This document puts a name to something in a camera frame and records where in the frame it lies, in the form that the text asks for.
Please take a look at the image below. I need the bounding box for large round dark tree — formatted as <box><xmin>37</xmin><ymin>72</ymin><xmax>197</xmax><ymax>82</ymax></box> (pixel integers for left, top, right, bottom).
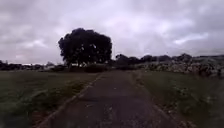
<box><xmin>57</xmin><ymin>27</ymin><xmax>113</xmax><ymax>69</ymax></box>

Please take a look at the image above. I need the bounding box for row of dark bushes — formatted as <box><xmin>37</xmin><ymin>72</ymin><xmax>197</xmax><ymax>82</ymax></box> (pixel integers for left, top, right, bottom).
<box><xmin>111</xmin><ymin>52</ymin><xmax>194</xmax><ymax>70</ymax></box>

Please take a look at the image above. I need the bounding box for dark asphalt path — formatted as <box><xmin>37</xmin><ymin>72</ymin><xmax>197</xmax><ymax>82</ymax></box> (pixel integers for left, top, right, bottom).
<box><xmin>34</xmin><ymin>70</ymin><xmax>183</xmax><ymax>128</ymax></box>

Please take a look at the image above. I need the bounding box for grass verge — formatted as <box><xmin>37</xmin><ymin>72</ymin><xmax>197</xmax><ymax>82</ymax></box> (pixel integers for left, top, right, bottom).
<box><xmin>134</xmin><ymin>69</ymin><xmax>224</xmax><ymax>128</ymax></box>

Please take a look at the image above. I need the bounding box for grass field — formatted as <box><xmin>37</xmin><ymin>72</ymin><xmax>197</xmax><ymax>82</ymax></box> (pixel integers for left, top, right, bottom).
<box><xmin>0</xmin><ymin>69</ymin><xmax>103</xmax><ymax>128</ymax></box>

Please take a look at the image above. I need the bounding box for distant row of trees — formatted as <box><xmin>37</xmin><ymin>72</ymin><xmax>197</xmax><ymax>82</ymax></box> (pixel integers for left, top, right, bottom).
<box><xmin>0</xmin><ymin>60</ymin><xmax>66</xmax><ymax>72</ymax></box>

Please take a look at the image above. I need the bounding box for rough stone wall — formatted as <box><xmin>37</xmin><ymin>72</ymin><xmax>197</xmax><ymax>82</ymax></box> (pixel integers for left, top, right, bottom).
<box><xmin>138</xmin><ymin>57</ymin><xmax>224</xmax><ymax>78</ymax></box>

